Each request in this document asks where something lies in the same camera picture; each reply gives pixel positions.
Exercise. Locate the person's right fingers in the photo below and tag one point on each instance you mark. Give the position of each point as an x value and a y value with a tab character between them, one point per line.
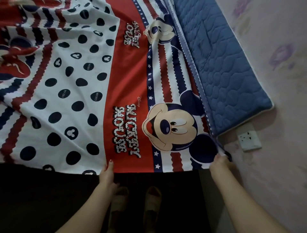
219	158

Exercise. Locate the person's left thumb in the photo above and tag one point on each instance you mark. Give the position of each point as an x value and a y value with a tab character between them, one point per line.
110	168

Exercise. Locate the person's left forearm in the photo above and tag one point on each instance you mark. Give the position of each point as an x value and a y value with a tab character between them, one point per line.
88	211

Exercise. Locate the person's right forearm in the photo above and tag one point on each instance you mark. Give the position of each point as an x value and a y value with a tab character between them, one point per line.
242	204

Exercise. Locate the red white cartoon bedsheet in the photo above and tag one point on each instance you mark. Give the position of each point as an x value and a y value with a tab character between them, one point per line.
96	84

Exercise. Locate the blue quilted mattress pad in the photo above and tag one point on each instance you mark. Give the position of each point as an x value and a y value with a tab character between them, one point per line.
223	67

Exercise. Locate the person's right hand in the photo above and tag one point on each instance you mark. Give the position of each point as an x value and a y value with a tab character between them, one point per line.
219	163

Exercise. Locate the white wall socket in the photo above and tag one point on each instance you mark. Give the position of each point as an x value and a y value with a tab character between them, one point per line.
249	140

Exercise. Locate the person's left hand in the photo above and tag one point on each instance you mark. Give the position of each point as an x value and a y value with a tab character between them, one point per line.
106	176

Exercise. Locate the beige slipper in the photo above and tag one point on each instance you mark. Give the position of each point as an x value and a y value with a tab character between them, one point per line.
151	206
119	206

